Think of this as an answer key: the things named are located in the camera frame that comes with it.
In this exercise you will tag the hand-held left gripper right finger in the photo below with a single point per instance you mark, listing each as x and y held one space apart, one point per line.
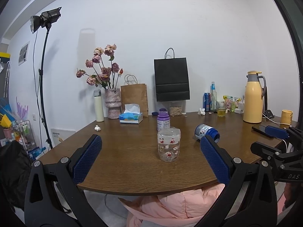
214 158

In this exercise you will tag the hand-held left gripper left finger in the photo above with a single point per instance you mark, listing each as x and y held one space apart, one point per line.
87 157

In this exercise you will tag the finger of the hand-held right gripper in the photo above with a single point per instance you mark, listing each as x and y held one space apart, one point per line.
265 149
275 132

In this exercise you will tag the clear printed plastic cup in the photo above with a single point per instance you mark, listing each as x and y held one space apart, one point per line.
168 145

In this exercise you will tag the black smartphone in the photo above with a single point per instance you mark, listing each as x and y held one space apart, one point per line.
259 128

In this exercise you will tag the yellow mug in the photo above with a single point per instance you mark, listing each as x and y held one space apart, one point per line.
286 117

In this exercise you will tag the black phone stand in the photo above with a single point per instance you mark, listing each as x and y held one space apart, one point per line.
269 114

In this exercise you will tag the small crumpled white paper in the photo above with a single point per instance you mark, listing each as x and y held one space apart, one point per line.
97 128

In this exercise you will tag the white flat box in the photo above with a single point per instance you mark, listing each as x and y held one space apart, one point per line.
62 136

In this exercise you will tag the yellow thermos jug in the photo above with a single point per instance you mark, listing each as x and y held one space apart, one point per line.
253 99

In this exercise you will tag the white charger block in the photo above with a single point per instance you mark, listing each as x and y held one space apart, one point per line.
239 108

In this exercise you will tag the glass of yellow drink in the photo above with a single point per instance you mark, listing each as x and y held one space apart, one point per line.
221 110

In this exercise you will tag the small green bottle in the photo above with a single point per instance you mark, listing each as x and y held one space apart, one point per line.
233 106

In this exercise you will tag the white thermos flask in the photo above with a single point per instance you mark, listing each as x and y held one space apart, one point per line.
98 107

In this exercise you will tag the blue soda can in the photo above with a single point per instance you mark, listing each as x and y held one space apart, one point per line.
206 102

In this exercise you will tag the colourful snack packet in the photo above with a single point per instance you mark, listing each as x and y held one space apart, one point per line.
228 100

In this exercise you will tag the blue tissue box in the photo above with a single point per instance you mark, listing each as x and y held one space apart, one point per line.
131 117

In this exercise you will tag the pink mottled vase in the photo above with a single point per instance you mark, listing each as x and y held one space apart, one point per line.
113 104

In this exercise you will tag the clear glass bottle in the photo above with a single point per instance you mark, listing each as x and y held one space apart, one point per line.
213 98

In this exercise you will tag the pink padded jacket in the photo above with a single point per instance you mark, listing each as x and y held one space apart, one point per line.
175 205

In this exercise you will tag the purple lidded bottle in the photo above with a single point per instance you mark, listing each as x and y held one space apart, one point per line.
163 121

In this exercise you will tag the clear jar of oats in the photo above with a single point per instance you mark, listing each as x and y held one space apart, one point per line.
175 109

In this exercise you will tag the black cloth bag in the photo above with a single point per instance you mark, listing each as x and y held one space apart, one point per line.
13 172

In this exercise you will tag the brown paper bag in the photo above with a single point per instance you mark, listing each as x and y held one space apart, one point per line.
135 97

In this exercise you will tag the purple plastic hangers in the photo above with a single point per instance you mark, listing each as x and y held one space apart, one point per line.
21 110

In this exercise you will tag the dried pink roses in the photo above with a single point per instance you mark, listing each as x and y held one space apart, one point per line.
104 72

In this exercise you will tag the black paper bag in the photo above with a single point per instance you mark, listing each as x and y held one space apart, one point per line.
171 79

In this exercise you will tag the black studio light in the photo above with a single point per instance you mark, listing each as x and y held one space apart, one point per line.
47 17

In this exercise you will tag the wall poster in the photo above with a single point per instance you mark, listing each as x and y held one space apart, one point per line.
24 53

